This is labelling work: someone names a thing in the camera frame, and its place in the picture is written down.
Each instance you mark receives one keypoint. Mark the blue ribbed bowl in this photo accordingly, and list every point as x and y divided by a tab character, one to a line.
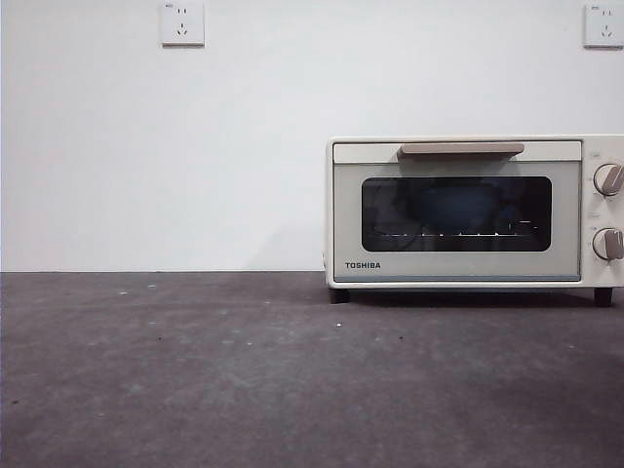
451	208

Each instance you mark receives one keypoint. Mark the cream Toshiba toaster oven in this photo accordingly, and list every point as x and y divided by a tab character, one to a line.
586	209

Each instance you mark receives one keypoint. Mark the cream and beige oven knob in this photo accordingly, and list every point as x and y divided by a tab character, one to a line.
606	180
607	244

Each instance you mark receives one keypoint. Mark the white wall socket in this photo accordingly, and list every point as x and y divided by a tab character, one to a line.
605	27
183	23

